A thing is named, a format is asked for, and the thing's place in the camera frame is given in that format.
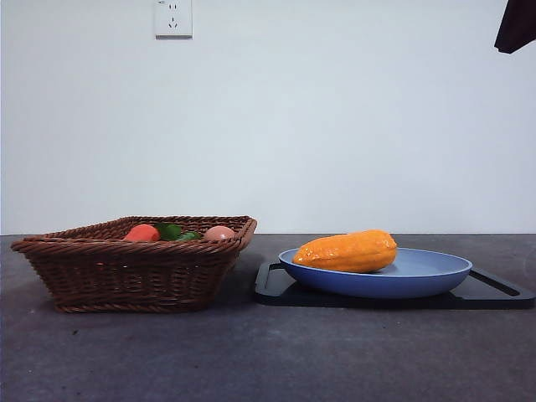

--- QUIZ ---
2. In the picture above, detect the yellow corn cob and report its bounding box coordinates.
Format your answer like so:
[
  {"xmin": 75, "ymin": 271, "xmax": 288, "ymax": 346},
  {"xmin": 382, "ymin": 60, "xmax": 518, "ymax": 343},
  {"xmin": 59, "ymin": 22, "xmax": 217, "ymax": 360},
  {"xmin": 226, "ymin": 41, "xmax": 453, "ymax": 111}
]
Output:
[{"xmin": 291, "ymin": 229, "xmax": 398, "ymax": 274}]

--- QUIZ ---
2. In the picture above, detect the blue round plate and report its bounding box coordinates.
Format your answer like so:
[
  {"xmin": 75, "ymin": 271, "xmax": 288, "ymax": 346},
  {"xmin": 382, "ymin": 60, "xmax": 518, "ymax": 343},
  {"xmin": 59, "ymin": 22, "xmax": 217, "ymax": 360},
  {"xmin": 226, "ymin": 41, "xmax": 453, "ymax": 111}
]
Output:
[{"xmin": 277, "ymin": 246, "xmax": 473, "ymax": 300}]

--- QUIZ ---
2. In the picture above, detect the brown wicker basket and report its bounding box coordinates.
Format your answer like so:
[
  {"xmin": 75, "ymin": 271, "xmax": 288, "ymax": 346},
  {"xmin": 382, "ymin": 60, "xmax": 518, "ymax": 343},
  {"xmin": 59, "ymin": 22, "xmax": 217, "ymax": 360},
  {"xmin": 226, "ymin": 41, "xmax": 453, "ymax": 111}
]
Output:
[{"xmin": 10, "ymin": 215, "xmax": 258, "ymax": 314}]

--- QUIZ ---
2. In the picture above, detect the black rectangular tray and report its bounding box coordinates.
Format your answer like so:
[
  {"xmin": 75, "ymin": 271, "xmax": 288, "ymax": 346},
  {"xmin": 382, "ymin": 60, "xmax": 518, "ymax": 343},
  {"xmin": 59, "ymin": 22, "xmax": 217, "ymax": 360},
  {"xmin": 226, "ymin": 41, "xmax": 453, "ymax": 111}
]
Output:
[{"xmin": 252, "ymin": 260, "xmax": 536, "ymax": 311}]

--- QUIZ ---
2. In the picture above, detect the brown egg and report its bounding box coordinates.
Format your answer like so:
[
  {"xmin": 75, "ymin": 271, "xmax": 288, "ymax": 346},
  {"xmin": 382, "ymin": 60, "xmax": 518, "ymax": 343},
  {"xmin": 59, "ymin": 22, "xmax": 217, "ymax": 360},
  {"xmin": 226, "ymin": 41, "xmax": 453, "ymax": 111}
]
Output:
[{"xmin": 203, "ymin": 225, "xmax": 237, "ymax": 242}]

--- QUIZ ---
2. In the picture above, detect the green pepper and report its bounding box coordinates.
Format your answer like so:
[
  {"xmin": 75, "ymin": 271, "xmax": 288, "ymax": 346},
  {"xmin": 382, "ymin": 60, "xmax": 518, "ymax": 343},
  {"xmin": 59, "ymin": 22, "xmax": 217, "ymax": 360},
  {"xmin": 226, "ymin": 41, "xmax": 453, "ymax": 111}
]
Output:
[{"xmin": 155, "ymin": 223, "xmax": 203, "ymax": 242}]

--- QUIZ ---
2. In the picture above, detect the red tomato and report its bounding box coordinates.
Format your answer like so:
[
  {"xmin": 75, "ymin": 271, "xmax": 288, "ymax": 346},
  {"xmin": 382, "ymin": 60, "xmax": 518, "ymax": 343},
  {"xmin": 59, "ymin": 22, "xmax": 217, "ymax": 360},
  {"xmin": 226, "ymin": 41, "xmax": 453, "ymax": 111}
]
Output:
[{"xmin": 123, "ymin": 224, "xmax": 162, "ymax": 243}]

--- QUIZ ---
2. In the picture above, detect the white wall socket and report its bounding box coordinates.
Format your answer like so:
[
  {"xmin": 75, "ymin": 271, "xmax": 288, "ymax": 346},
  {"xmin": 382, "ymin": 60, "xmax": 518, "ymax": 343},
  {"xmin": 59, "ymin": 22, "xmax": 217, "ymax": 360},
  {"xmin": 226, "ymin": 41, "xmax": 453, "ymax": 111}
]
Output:
[{"xmin": 154, "ymin": 0, "xmax": 193, "ymax": 41}]

